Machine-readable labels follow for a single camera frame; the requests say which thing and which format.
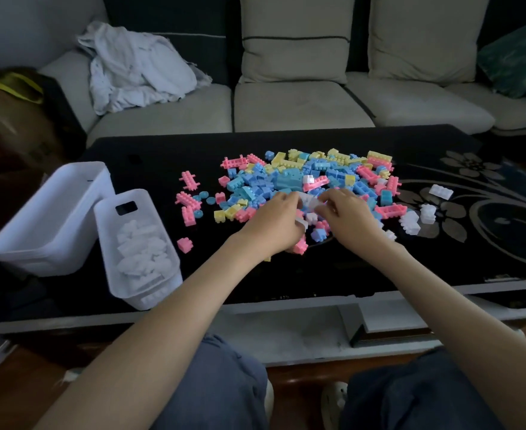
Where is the person's left hand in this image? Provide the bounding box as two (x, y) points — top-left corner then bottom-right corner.
(236, 191), (307, 260)

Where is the person's right hand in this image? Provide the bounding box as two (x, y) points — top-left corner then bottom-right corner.
(314, 188), (392, 260)

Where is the pile of colorful blocks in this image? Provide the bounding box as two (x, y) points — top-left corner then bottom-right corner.
(175, 149), (454, 256)

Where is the pile of white blocks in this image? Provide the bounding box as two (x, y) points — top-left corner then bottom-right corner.
(115, 219), (174, 290)

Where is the white bin of white bricks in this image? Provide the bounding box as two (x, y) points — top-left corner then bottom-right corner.
(93, 188), (184, 312)

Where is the person's right forearm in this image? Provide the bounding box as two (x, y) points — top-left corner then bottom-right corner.
(370, 239), (526, 430)

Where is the person's left forearm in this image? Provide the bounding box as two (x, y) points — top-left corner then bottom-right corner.
(34, 232), (268, 430)

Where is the person's left leg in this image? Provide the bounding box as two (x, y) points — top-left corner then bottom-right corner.
(151, 333), (271, 430)

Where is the person's leg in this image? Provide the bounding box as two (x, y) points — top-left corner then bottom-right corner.
(339, 346), (506, 430)
(151, 333), (271, 430)

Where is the person's left shoe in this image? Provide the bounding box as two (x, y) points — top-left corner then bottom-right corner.
(262, 380), (275, 422)

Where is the person's shoe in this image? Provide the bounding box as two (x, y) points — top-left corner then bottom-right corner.
(320, 381), (349, 430)
(262, 380), (275, 422)

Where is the person's right leg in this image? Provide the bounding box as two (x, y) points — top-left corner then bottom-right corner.
(339, 346), (506, 430)

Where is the person's right shoe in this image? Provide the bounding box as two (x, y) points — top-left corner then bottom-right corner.
(320, 381), (349, 430)

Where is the grey sofa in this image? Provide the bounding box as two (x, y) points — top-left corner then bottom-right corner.
(38, 0), (526, 148)

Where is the black glass coffee table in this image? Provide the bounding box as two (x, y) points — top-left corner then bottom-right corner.
(0, 125), (526, 368)

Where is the beige back cushion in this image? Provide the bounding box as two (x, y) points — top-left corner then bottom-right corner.
(238, 0), (357, 85)
(367, 0), (491, 85)

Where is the crumpled white cloth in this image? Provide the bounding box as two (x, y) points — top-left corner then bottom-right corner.
(77, 20), (213, 116)

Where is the teal patterned cushion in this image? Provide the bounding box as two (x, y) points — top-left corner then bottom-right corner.
(476, 13), (526, 99)

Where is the dark back cushion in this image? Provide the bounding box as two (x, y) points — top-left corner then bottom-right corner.
(101, 0), (241, 85)

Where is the glossy brown shopping bag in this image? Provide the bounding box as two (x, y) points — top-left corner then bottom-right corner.
(0, 69), (87, 175)

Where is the yellow bag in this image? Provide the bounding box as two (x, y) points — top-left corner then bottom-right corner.
(0, 72), (44, 105)

